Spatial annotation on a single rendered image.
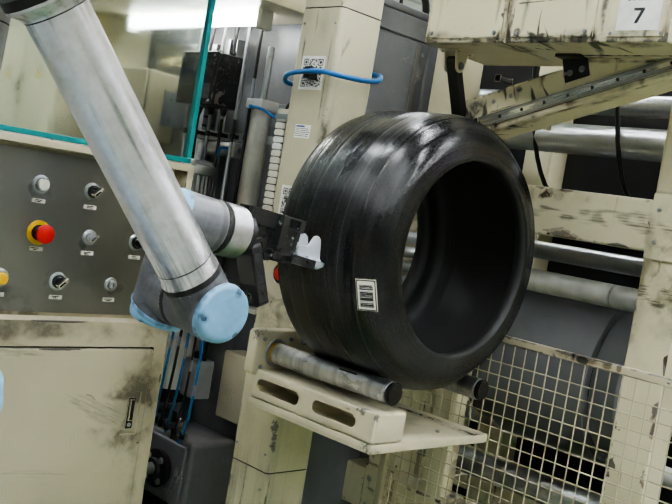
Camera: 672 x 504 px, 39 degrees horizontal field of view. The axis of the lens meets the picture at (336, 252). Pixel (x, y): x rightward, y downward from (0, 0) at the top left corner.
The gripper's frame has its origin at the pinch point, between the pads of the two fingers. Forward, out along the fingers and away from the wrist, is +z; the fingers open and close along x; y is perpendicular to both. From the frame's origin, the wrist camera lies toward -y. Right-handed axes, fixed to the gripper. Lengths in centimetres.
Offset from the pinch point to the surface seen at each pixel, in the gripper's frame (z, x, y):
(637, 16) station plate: 39, -29, 62
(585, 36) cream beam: 40, -18, 59
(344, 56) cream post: 18, 26, 46
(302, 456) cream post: 36, 26, -42
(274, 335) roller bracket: 15.6, 23.4, -15.9
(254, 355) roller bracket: 11.6, 23.5, -20.8
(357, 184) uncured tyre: 1.0, -3.9, 16.4
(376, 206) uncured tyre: 2.2, -8.7, 13.1
